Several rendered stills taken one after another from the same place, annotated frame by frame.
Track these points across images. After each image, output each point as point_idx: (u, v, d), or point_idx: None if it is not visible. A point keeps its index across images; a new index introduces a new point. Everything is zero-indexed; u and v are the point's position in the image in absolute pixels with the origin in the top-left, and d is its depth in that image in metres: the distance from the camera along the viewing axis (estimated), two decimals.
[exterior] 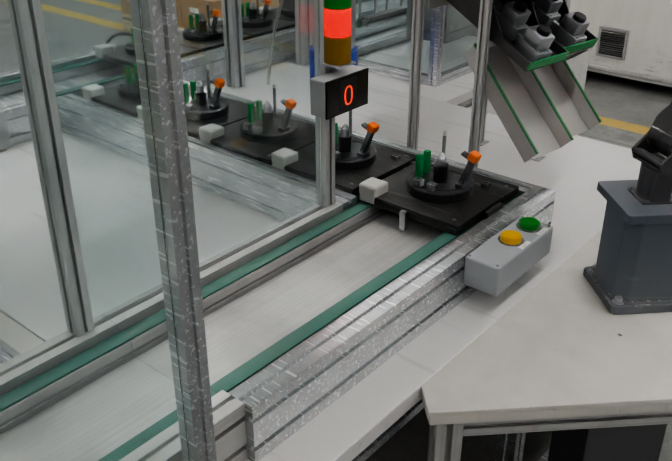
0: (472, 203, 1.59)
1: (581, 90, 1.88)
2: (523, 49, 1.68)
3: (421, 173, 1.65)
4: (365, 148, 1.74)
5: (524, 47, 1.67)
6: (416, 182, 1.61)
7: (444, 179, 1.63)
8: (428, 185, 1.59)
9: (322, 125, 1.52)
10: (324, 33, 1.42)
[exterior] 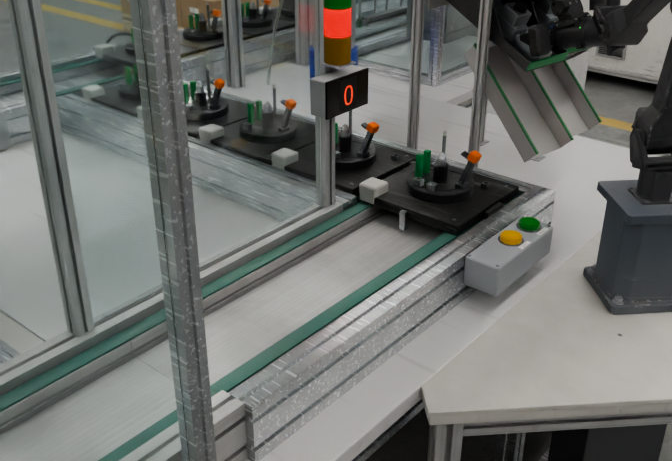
0: (472, 203, 1.59)
1: (581, 90, 1.88)
2: (523, 51, 1.67)
3: (421, 173, 1.65)
4: (365, 148, 1.74)
5: (524, 49, 1.67)
6: (416, 182, 1.61)
7: (444, 179, 1.63)
8: (428, 185, 1.59)
9: (322, 125, 1.52)
10: (324, 33, 1.42)
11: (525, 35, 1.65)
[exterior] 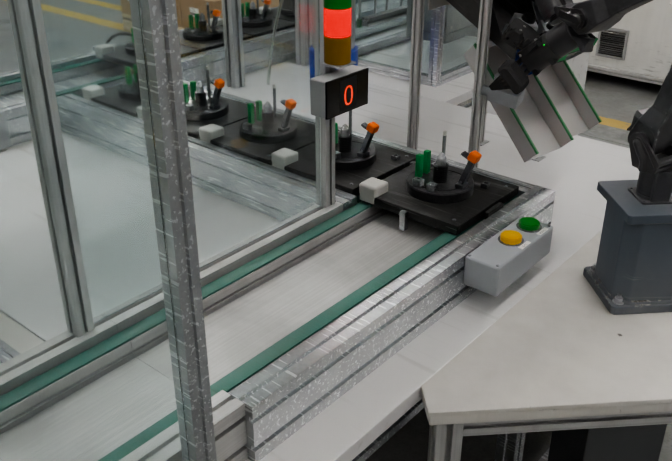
0: (472, 203, 1.59)
1: (581, 90, 1.88)
2: (498, 98, 1.60)
3: (421, 173, 1.65)
4: (365, 148, 1.74)
5: (498, 96, 1.60)
6: (416, 182, 1.61)
7: (444, 179, 1.63)
8: (428, 185, 1.59)
9: (322, 125, 1.52)
10: (324, 33, 1.42)
11: (494, 82, 1.58)
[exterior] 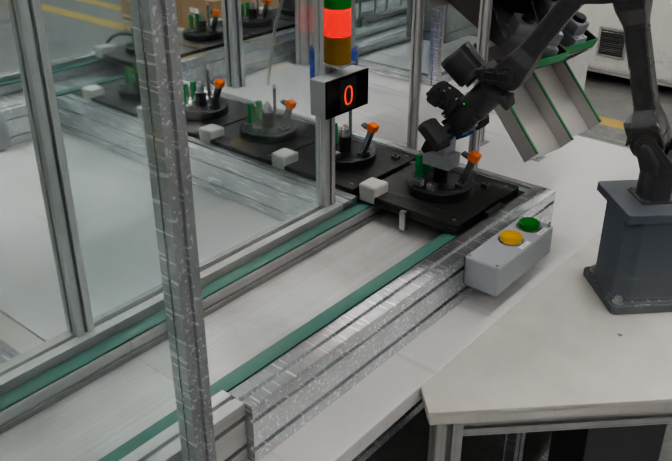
0: (472, 203, 1.59)
1: (581, 90, 1.88)
2: (432, 160, 1.61)
3: (421, 173, 1.65)
4: (365, 148, 1.74)
5: (431, 158, 1.61)
6: (416, 182, 1.61)
7: (444, 179, 1.63)
8: (428, 185, 1.59)
9: (322, 125, 1.52)
10: (324, 33, 1.42)
11: (424, 144, 1.59)
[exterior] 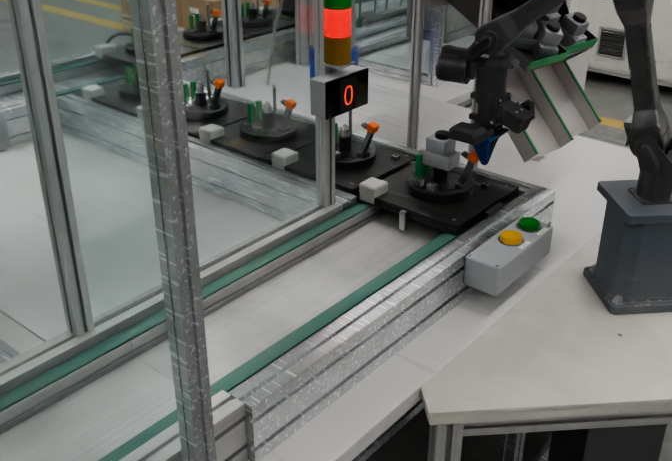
0: (472, 203, 1.59)
1: (581, 90, 1.88)
2: (432, 160, 1.61)
3: (421, 173, 1.65)
4: (365, 148, 1.74)
5: (431, 158, 1.61)
6: (416, 182, 1.61)
7: (444, 179, 1.63)
8: (428, 185, 1.59)
9: (322, 125, 1.52)
10: (324, 33, 1.42)
11: (490, 153, 1.55)
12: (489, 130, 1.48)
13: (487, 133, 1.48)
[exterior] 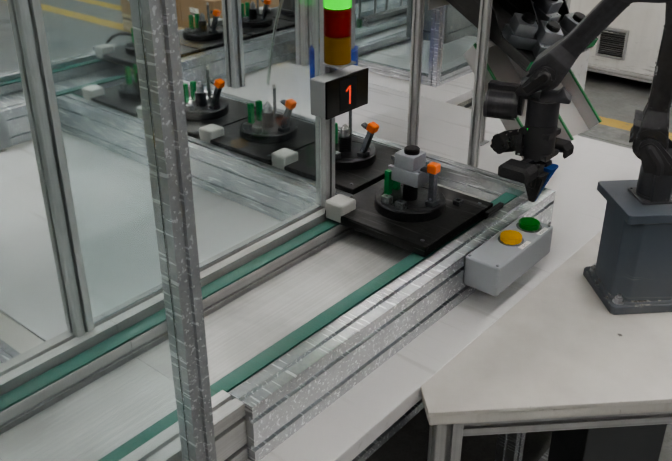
0: (443, 222, 1.51)
1: (581, 90, 1.88)
2: (401, 177, 1.53)
3: (390, 190, 1.58)
4: (365, 148, 1.74)
5: (400, 175, 1.53)
6: (384, 200, 1.53)
7: (414, 196, 1.55)
8: (396, 203, 1.51)
9: (322, 125, 1.52)
10: (324, 33, 1.42)
11: (528, 192, 1.48)
12: None
13: None
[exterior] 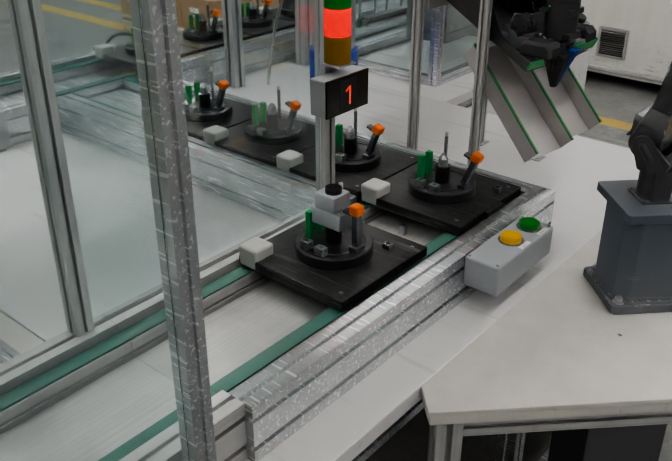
0: (367, 270, 1.35)
1: (581, 90, 1.88)
2: (322, 219, 1.38)
3: (313, 232, 1.42)
4: (467, 180, 1.59)
5: (321, 216, 1.37)
6: (303, 244, 1.38)
7: (338, 240, 1.39)
8: (316, 249, 1.35)
9: (322, 125, 1.52)
10: (324, 33, 1.42)
11: (549, 76, 1.44)
12: None
13: None
